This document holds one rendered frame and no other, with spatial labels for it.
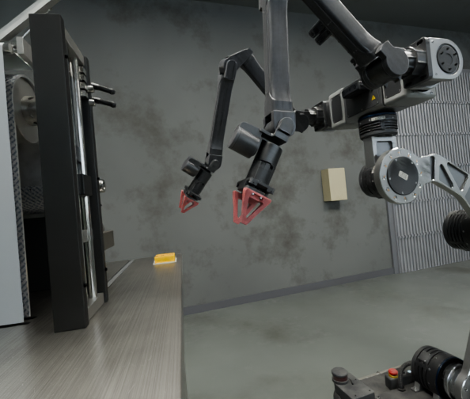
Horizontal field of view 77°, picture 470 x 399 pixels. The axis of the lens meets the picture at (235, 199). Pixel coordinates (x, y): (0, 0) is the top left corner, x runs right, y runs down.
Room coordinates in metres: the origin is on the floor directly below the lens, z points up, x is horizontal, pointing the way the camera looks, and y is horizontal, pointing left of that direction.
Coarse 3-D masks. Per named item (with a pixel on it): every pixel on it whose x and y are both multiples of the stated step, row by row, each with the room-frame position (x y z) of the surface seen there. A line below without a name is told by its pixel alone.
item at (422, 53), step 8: (424, 40) 0.83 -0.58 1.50; (408, 48) 0.84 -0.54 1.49; (416, 48) 0.84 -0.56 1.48; (424, 48) 0.83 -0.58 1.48; (408, 56) 0.82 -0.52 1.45; (416, 56) 0.82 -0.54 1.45; (424, 56) 0.83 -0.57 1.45; (416, 64) 0.83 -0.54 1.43; (424, 64) 0.83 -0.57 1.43; (408, 72) 0.85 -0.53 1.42; (416, 72) 0.84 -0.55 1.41; (424, 72) 0.84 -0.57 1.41; (432, 72) 0.83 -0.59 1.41; (408, 80) 0.89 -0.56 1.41; (416, 80) 0.87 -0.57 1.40; (424, 80) 0.84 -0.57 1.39; (408, 88) 0.90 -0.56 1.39
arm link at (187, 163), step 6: (186, 162) 1.22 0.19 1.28; (192, 162) 1.22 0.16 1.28; (198, 162) 1.23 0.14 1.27; (204, 162) 1.29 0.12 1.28; (210, 162) 1.23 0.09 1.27; (216, 162) 1.22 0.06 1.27; (186, 168) 1.21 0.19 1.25; (192, 168) 1.22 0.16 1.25; (198, 168) 1.23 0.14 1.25; (210, 168) 1.23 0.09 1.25; (216, 168) 1.23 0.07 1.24; (192, 174) 1.23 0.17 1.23
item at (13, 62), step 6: (0, 42) 0.58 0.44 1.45; (6, 42) 0.58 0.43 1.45; (12, 42) 0.59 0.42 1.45; (18, 42) 0.58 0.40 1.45; (24, 42) 0.59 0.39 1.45; (18, 48) 0.58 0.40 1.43; (24, 48) 0.59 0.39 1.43; (30, 48) 0.61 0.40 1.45; (18, 54) 0.58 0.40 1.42; (24, 54) 0.58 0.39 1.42; (30, 54) 0.61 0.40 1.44; (6, 60) 0.62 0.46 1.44; (12, 60) 0.63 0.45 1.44; (18, 60) 0.63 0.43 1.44; (24, 60) 0.65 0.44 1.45; (30, 60) 0.61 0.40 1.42; (6, 66) 0.65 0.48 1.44; (12, 66) 0.65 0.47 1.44; (18, 66) 0.65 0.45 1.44; (24, 66) 0.66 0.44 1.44
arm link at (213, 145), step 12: (228, 72) 1.10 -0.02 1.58; (228, 84) 1.14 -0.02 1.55; (216, 96) 1.18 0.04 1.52; (228, 96) 1.16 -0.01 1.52; (216, 108) 1.17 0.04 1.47; (228, 108) 1.18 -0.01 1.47; (216, 120) 1.19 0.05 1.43; (216, 132) 1.20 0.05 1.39; (216, 144) 1.22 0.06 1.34; (216, 156) 1.23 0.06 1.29
